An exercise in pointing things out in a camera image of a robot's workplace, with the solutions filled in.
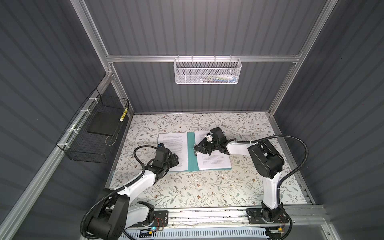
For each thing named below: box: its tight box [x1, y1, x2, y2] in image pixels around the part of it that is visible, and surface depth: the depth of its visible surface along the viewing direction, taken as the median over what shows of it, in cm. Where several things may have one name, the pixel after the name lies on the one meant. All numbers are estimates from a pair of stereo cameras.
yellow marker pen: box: [119, 107, 128, 122], surface depth 82 cm
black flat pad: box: [86, 111, 122, 137], surface depth 78 cm
